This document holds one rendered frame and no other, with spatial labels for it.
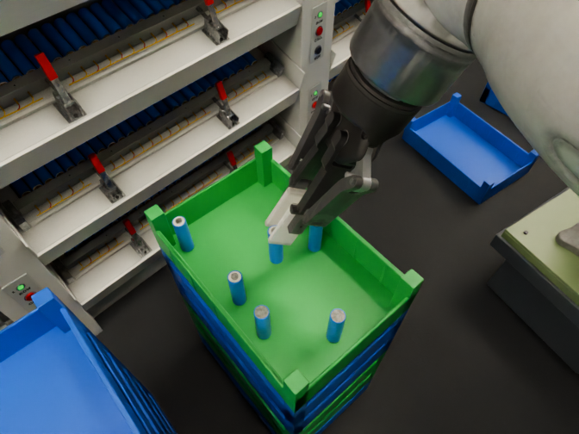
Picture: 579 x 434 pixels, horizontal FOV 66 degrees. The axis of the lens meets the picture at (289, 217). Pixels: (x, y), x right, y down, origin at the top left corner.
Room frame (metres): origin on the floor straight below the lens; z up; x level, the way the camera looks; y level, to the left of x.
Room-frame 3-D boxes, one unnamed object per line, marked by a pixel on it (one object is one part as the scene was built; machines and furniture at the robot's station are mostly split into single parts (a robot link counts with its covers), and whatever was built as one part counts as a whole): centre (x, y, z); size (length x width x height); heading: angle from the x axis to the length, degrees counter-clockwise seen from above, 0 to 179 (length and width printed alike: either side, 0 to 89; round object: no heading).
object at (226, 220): (0.29, 0.02, 0.44); 0.30 x 0.20 x 0.08; 41
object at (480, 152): (0.89, -0.50, 0.04); 0.30 x 0.20 x 0.08; 34
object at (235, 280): (0.25, 0.07, 0.44); 0.02 x 0.02 x 0.06
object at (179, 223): (0.33, 0.14, 0.44); 0.02 x 0.02 x 0.06
